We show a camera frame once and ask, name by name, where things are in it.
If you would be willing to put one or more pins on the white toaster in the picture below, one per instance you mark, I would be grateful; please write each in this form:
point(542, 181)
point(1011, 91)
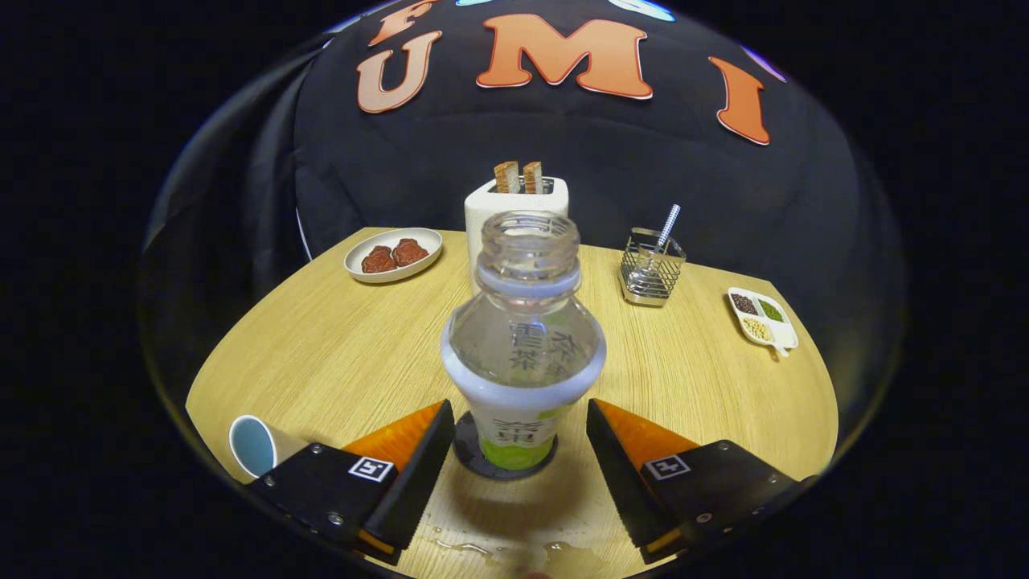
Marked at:
point(479, 213)

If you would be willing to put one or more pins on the white cup with blue inside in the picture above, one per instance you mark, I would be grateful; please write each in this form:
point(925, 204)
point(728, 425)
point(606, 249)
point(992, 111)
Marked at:
point(253, 446)

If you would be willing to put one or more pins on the white oval plate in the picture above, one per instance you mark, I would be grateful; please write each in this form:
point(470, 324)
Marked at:
point(358, 261)

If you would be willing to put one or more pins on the white divided bean dish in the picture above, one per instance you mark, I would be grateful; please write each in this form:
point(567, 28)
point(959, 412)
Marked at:
point(764, 322)

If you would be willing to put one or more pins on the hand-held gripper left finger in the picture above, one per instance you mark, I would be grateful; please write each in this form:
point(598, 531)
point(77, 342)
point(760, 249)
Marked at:
point(418, 474)

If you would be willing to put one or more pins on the clear plastic juice bottle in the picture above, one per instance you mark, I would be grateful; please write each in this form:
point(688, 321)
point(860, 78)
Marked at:
point(522, 354)

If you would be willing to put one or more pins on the wooden table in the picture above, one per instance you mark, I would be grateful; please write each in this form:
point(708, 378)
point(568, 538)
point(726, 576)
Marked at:
point(338, 354)

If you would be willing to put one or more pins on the dark round coaster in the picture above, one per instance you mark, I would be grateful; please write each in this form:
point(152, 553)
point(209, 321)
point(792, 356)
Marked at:
point(466, 454)

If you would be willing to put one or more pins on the toast slice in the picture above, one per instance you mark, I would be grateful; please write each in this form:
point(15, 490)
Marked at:
point(532, 178)
point(506, 178)

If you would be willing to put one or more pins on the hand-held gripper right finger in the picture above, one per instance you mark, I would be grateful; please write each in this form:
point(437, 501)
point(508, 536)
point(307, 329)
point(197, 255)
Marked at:
point(619, 474)

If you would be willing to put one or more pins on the striped straw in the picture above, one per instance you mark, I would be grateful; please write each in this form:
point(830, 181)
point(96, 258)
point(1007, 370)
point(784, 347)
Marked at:
point(670, 223)

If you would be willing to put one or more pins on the brown meat piece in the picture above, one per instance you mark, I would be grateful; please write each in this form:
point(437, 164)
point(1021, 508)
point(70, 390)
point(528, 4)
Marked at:
point(378, 260)
point(410, 252)

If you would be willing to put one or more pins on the spilled juice puddle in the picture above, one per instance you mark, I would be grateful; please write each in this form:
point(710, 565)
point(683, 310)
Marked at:
point(567, 556)

